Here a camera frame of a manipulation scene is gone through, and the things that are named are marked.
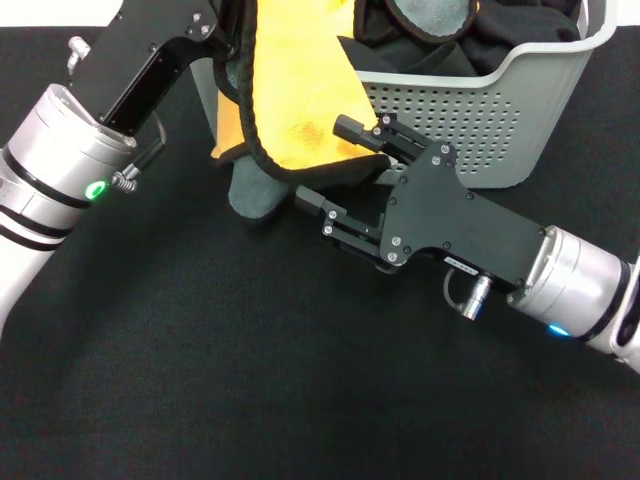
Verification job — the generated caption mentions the thin grey looped cable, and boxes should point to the thin grey looped cable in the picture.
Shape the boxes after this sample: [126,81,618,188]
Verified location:
[442,269,474,314]

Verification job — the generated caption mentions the grey towel with black edge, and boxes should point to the grey towel with black edge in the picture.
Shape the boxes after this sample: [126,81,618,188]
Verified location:
[384,0,481,41]

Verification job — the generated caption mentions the yellow grey black-edged towel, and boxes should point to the yellow grey black-edged towel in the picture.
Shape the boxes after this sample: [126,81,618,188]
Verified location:
[209,0,391,229]

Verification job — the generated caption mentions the black cable with spring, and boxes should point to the black cable with spring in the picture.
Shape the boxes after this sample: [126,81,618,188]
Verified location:
[112,114,167,194]

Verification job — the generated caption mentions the grey perforated plastic storage box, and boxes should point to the grey perforated plastic storage box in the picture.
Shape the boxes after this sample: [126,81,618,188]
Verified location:
[189,0,619,191]

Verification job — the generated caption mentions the silver round connector plug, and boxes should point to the silver round connector plug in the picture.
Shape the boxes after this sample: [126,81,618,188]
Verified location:
[66,36,92,76]
[459,274,494,321]

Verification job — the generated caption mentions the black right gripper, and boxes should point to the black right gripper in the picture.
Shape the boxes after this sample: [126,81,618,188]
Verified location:
[293,112,549,296]

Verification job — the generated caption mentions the black tablecloth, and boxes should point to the black tablecloth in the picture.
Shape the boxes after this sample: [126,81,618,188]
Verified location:
[0,24,640,480]

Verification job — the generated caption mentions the crumpled black cloth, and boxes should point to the crumpled black cloth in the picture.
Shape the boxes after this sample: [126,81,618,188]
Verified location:
[337,0,584,79]

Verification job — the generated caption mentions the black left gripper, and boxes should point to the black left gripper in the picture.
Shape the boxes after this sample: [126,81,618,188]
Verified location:
[74,0,251,137]

